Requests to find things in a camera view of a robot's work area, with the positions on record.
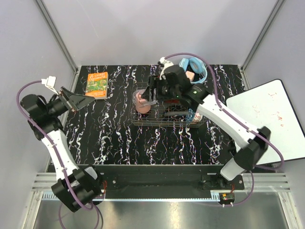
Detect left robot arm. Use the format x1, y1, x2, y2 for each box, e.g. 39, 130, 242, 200
16, 87, 103, 212

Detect red floral plate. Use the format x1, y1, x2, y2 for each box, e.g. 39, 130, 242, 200
163, 99, 183, 105

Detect pink cube die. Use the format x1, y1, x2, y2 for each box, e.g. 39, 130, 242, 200
185, 71, 195, 82

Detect wire dish rack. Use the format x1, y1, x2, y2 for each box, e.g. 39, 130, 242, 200
130, 82, 204, 128

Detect orange green paperback book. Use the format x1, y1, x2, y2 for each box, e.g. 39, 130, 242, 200
85, 72, 108, 99

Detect pink plastic cup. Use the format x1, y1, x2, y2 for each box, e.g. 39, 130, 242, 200
134, 90, 151, 114

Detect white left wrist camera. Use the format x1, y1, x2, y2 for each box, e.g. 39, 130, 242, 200
41, 76, 58, 94

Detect light blue headphones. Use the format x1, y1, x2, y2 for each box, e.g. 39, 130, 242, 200
179, 57, 208, 84

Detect blue triangle patterned bowl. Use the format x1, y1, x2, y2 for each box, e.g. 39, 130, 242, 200
186, 108, 203, 123

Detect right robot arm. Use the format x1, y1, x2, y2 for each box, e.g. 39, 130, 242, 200
141, 62, 271, 189

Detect clear drinking glass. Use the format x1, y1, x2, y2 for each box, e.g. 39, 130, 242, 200
132, 89, 157, 114

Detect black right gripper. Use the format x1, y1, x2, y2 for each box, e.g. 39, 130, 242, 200
142, 76, 180, 102

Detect white dry-erase board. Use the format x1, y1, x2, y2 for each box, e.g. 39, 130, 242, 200
226, 79, 305, 161

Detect clear glass bowl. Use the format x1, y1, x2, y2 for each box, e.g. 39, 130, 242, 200
164, 111, 189, 117

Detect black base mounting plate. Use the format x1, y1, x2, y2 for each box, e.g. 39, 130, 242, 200
97, 165, 244, 201

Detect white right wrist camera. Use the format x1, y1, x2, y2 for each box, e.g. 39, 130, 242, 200
158, 57, 174, 80

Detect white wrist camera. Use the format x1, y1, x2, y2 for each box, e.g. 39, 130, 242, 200
41, 76, 58, 94
158, 57, 174, 80

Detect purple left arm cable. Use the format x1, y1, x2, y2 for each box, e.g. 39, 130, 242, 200
16, 80, 103, 229

